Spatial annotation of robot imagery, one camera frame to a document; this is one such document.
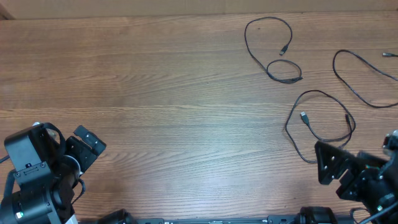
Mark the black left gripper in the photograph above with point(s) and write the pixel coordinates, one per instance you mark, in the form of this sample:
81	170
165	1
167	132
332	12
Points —
86	155

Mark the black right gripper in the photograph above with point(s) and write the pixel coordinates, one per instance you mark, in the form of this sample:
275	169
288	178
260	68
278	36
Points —
364	165

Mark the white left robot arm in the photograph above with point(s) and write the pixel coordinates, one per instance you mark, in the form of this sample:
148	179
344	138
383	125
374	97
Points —
47	167

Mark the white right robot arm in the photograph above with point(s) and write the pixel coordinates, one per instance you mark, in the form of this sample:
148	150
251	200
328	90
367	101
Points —
385	210

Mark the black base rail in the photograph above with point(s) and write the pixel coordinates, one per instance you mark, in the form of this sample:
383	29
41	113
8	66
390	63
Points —
306	215

